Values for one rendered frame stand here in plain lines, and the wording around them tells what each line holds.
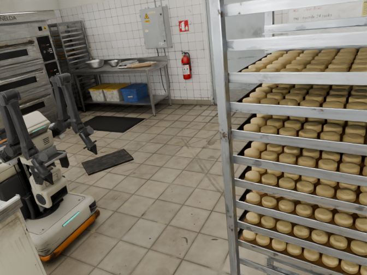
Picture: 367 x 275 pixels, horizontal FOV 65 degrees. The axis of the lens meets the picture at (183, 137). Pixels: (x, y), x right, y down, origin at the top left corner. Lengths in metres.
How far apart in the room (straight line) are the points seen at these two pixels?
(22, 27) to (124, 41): 1.90
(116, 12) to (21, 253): 5.19
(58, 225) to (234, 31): 4.03
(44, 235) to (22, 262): 0.65
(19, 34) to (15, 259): 4.16
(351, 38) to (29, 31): 5.20
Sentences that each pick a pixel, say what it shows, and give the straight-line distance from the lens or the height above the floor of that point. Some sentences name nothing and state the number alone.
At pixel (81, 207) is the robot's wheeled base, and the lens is 2.71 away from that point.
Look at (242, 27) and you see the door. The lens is 5.20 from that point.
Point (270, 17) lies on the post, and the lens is 1.24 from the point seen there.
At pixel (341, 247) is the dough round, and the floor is 0.96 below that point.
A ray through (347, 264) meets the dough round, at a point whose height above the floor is 0.88.
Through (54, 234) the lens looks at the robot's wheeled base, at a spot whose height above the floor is 0.24.
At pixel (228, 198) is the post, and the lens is 1.02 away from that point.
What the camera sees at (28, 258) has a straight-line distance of 1.94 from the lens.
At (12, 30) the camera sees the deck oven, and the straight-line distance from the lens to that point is 5.44.
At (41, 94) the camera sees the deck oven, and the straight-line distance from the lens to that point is 5.59.
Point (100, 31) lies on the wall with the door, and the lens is 6.68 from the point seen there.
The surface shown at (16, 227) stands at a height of 0.76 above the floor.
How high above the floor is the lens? 1.69
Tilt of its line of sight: 23 degrees down
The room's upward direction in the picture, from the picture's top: 8 degrees counter-clockwise
